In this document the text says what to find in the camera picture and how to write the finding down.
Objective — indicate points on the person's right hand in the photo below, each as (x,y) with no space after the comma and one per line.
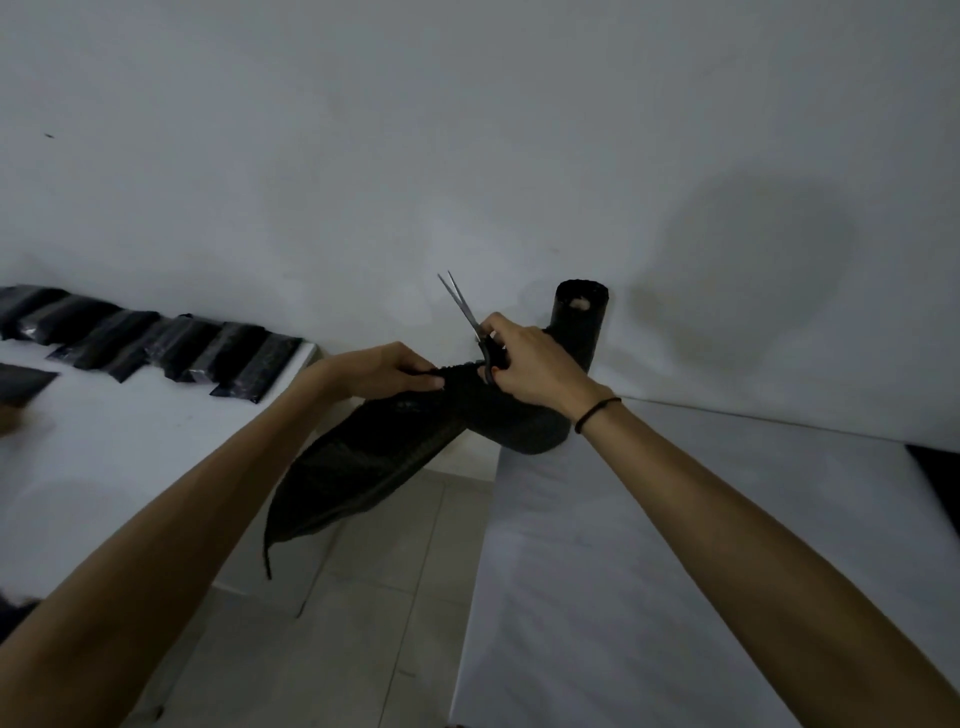
(540,367)

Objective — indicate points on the person's left hand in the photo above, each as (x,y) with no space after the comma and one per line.
(360,375)

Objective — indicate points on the person's right fingers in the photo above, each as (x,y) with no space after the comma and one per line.
(496,334)

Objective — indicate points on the person's left thumb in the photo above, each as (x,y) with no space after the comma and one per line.
(420,383)

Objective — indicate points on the person's right forearm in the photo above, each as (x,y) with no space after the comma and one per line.
(750,555)

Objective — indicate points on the person's left forearm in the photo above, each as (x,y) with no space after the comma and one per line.
(165,540)

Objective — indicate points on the black wristband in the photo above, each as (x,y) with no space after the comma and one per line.
(596,412)

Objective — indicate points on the row of black packets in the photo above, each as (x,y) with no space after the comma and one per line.
(150,341)

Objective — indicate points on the single flat black pouch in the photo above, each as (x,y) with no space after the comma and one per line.
(22,382)

